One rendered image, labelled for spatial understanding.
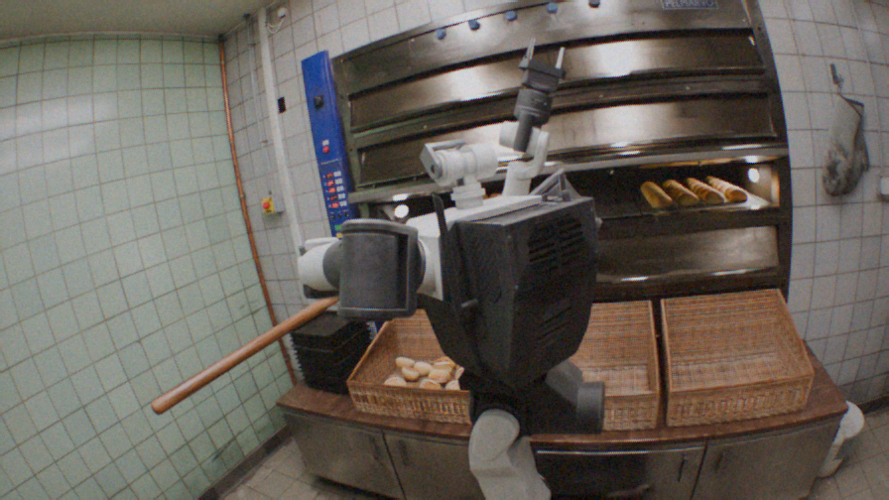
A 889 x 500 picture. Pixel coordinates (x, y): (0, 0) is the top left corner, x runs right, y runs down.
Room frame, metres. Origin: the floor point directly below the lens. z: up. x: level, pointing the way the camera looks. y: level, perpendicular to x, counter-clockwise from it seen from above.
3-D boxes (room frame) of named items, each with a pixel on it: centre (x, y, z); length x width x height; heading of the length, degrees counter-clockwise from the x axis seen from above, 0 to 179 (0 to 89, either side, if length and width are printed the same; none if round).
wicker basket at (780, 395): (1.00, -0.95, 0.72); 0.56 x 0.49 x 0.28; 64
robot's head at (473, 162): (0.75, -0.07, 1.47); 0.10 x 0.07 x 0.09; 120
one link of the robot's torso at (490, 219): (0.69, -0.09, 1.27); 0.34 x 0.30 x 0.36; 120
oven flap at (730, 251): (1.50, -0.51, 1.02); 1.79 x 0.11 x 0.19; 65
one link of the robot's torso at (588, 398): (0.70, -0.13, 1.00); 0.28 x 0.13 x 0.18; 64
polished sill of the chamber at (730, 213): (1.52, -0.52, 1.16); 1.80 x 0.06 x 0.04; 65
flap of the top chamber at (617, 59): (1.50, -0.51, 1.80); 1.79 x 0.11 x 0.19; 65
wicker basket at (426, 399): (1.51, 0.14, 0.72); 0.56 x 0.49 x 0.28; 66
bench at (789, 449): (1.29, -0.28, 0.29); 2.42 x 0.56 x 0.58; 65
